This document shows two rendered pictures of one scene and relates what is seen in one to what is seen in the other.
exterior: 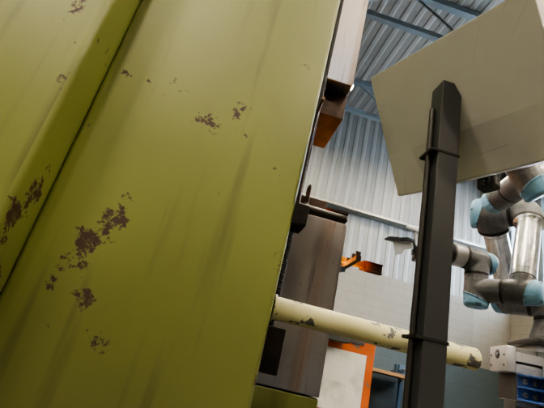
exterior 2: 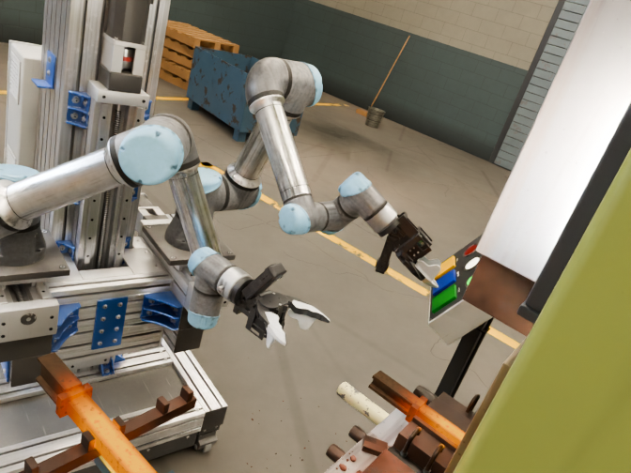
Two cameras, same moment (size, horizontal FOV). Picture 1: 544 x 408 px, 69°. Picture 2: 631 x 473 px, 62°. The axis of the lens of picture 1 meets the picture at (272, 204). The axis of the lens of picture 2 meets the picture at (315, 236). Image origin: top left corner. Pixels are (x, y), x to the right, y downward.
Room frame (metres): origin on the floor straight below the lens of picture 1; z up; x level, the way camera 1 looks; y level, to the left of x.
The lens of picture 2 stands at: (1.97, 0.10, 1.61)
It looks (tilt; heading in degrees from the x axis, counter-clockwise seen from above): 24 degrees down; 217
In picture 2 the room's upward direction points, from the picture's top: 17 degrees clockwise
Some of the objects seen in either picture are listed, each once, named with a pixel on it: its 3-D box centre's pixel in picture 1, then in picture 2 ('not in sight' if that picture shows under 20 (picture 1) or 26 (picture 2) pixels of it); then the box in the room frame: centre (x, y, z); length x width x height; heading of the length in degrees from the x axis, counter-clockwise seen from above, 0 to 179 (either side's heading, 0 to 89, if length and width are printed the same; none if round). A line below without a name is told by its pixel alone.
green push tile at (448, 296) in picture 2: not in sight; (445, 299); (0.75, -0.34, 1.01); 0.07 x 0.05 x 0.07; 30
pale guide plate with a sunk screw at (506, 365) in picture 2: not in sight; (491, 414); (1.45, 0.01, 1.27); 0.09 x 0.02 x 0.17; 5
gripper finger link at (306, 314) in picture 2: (416, 237); (307, 319); (1.15, -0.46, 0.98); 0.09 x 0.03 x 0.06; 131
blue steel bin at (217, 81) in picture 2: not in sight; (244, 96); (-2.18, -4.60, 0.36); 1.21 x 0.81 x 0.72; 84
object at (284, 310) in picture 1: (376, 333); (402, 434); (0.82, -0.27, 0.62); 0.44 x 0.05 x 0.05; 95
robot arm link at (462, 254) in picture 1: (455, 254); (235, 285); (1.22, -0.63, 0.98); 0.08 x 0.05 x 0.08; 5
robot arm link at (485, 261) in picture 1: (477, 261); (212, 270); (1.23, -0.71, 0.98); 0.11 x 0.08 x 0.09; 95
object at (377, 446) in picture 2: not in sight; (375, 446); (1.24, -0.17, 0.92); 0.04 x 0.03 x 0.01; 123
